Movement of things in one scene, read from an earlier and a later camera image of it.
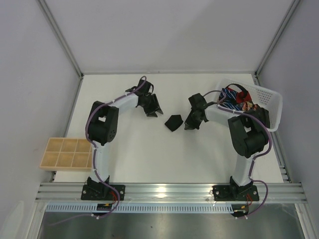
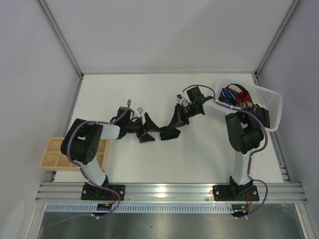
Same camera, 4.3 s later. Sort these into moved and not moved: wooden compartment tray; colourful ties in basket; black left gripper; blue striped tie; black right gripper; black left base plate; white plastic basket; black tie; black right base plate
Moved: black tie; black left gripper; black right gripper
Not moved: black right base plate; white plastic basket; colourful ties in basket; black left base plate; blue striped tie; wooden compartment tray
